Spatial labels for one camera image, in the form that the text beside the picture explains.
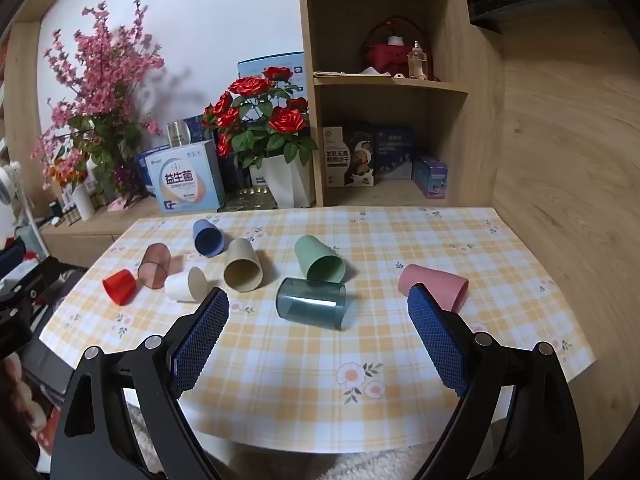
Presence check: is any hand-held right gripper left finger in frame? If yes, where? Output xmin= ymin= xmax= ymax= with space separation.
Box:
xmin=50 ymin=287 xmax=231 ymax=480

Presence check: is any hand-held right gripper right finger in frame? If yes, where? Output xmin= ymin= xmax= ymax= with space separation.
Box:
xmin=406 ymin=283 xmax=587 ymax=480

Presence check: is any white plastic cup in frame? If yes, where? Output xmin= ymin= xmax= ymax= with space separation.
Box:
xmin=164 ymin=266 xmax=208 ymax=304

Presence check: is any pink plastic cup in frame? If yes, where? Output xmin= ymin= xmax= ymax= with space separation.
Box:
xmin=398 ymin=263 xmax=470 ymax=312

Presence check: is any brown translucent cup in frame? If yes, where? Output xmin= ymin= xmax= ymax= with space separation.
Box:
xmin=137 ymin=242 xmax=173 ymax=291

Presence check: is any beige plastic cup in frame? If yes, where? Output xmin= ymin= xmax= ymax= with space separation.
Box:
xmin=222 ymin=238 xmax=264 ymax=293

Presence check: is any red plastic cup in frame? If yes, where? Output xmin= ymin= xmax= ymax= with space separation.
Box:
xmin=102 ymin=268 xmax=138 ymax=306

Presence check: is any dark blue plastic cup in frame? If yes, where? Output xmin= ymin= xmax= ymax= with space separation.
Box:
xmin=192 ymin=219 xmax=226 ymax=259

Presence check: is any teal translucent cup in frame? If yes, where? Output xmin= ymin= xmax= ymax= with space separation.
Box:
xmin=276 ymin=277 xmax=347 ymax=331

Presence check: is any green plastic cup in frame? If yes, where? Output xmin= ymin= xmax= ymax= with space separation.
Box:
xmin=294 ymin=235 xmax=347 ymax=282

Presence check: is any yellow checked floral tablecloth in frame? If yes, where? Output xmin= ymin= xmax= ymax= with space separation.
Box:
xmin=37 ymin=206 xmax=597 ymax=453

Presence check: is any clear blister tray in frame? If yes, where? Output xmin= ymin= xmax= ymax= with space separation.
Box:
xmin=220 ymin=186 xmax=278 ymax=212

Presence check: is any low wooden cabinet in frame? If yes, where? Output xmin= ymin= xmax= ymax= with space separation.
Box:
xmin=40 ymin=195 xmax=321 ymax=268

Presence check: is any blue and white carton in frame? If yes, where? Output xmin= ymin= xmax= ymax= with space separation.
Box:
xmin=145 ymin=141 xmax=226 ymax=215

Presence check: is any purple box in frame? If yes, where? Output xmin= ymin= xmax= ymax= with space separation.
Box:
xmin=412 ymin=155 xmax=449 ymax=200

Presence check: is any white faceted flower pot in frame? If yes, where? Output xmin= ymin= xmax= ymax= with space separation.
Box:
xmin=262 ymin=155 xmax=315 ymax=209

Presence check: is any white bottle vase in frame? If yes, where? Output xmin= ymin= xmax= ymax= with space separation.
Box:
xmin=71 ymin=182 xmax=96 ymax=222

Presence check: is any row of small bottles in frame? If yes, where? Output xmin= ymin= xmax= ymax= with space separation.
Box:
xmin=49 ymin=199 xmax=81 ymax=227

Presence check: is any dark blue carton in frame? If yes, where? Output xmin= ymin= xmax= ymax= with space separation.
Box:
xmin=374 ymin=126 xmax=416 ymax=181

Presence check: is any black and white snack box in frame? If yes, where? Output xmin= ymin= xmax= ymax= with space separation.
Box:
xmin=322 ymin=122 xmax=376 ymax=189

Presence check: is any clear glass tumbler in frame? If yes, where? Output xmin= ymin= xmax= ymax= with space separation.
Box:
xmin=166 ymin=121 xmax=190 ymax=149

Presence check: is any dark blue starry box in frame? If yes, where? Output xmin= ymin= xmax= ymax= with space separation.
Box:
xmin=182 ymin=115 xmax=218 ymax=147

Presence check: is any wooden shelf unit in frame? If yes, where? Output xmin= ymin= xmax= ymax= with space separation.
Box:
xmin=296 ymin=0 xmax=507 ymax=209

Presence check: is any red rose plant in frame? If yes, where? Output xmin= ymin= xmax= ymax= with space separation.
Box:
xmin=202 ymin=66 xmax=319 ymax=169

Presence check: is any blue and white flat box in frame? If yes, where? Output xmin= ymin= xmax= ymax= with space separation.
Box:
xmin=237 ymin=51 xmax=307 ymax=107

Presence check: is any clear glass bottle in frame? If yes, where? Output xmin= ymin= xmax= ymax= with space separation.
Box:
xmin=407 ymin=40 xmax=429 ymax=80

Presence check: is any white paper sheet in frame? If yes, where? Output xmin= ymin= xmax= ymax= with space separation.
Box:
xmin=314 ymin=66 xmax=396 ymax=80

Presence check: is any pink blossom branch bouquet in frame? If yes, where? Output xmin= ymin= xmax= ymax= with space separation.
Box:
xmin=30 ymin=0 xmax=166 ymax=196

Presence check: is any red basket with handle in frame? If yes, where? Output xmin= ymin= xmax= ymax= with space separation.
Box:
xmin=362 ymin=17 xmax=435 ymax=79

